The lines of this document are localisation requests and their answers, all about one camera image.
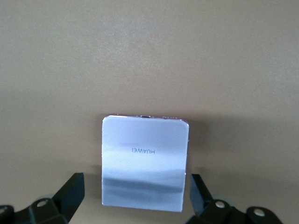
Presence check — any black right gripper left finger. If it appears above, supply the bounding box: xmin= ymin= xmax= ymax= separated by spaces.
xmin=0 ymin=172 xmax=85 ymax=224

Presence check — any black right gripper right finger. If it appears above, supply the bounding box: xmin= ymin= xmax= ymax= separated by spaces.
xmin=186 ymin=174 xmax=289 ymax=224

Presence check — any lavender flip phone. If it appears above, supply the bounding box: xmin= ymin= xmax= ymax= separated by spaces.
xmin=101 ymin=113 xmax=190 ymax=213

